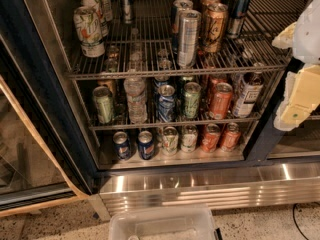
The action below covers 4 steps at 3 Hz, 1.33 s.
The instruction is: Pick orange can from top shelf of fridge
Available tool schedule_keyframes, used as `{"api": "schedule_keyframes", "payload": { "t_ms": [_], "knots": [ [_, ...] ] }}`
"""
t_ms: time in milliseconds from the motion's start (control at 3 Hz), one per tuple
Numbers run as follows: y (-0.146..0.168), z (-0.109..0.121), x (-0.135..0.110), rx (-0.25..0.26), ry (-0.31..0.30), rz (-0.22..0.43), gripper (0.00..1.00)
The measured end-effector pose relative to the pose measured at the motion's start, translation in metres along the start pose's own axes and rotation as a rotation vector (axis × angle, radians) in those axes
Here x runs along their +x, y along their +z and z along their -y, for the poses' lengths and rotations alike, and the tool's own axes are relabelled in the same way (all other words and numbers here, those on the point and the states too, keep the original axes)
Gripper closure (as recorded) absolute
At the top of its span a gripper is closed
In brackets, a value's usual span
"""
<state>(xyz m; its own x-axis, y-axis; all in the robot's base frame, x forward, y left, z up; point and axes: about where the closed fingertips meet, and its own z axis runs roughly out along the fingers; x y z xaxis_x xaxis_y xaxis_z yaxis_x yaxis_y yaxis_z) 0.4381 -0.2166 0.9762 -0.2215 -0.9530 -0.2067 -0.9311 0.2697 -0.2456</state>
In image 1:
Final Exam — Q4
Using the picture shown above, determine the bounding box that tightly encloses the blue silver tall can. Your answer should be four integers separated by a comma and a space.
227, 0, 250, 39

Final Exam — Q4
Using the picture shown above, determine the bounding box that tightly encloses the clear plastic bin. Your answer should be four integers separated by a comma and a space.
108, 205, 223, 240

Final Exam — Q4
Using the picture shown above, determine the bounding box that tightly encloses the tall silver can back left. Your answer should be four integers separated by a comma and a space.
119, 0, 135, 24

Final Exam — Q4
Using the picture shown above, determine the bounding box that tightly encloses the stainless fridge base panel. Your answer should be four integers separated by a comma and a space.
89, 162, 320, 221

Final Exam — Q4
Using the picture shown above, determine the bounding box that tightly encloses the white 7up can front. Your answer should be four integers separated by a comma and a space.
73, 6, 105, 58

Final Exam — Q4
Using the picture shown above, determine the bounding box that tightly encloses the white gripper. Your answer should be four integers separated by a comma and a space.
272, 0, 320, 131

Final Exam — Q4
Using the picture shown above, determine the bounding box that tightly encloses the black cable on floor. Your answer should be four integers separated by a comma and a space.
292, 202, 320, 240

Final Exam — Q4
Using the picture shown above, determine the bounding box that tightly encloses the blue pepsi can middle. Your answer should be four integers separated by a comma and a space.
158, 85, 176, 122

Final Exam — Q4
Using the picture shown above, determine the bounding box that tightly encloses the green can middle left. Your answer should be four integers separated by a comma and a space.
93, 86, 114, 124

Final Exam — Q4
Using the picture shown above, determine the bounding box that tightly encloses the orange can middle shelf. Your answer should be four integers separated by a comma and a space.
209, 83, 233, 120

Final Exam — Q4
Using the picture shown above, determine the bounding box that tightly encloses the glass fridge door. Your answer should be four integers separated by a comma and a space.
0, 45, 88, 217

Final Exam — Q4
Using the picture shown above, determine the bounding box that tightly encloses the top wire shelf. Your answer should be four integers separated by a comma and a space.
65, 0, 311, 82

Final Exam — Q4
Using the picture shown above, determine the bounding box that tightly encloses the tall silver can front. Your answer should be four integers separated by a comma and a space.
177, 10, 201, 68

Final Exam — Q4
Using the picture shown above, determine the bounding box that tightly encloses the middle wire shelf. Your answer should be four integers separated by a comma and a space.
74, 78, 276, 131

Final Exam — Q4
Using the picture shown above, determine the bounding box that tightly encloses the green can middle centre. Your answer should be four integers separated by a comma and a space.
183, 82, 201, 119

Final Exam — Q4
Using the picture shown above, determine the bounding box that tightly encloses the clear water bottle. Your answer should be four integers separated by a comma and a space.
124, 77, 147, 124

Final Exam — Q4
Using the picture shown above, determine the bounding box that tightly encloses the white 7up can back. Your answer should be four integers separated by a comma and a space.
91, 0, 114, 22

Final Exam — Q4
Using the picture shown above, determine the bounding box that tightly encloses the wire shelf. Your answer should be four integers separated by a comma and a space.
65, 0, 311, 82
74, 78, 276, 131

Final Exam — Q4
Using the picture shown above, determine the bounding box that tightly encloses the blue pepsi can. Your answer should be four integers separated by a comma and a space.
158, 85, 176, 122
113, 131, 131, 160
138, 130, 155, 160

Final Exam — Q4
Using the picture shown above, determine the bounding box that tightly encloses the white 7up can middle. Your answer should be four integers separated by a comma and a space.
81, 0, 109, 37

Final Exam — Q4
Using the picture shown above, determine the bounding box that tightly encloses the blue pepsi can bottom left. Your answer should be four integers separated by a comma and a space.
113, 131, 131, 160

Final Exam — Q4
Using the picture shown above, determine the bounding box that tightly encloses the white 7up can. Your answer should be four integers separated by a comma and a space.
91, 0, 114, 22
81, 0, 109, 37
73, 6, 105, 58

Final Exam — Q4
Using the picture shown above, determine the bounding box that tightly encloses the dark fridge centre pillar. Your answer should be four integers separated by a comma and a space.
243, 58, 304, 163

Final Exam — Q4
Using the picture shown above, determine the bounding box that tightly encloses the orange copper can front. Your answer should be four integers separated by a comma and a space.
201, 3, 228, 53

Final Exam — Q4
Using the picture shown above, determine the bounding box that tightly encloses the white green can bottom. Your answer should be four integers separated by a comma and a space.
162, 127, 179, 156

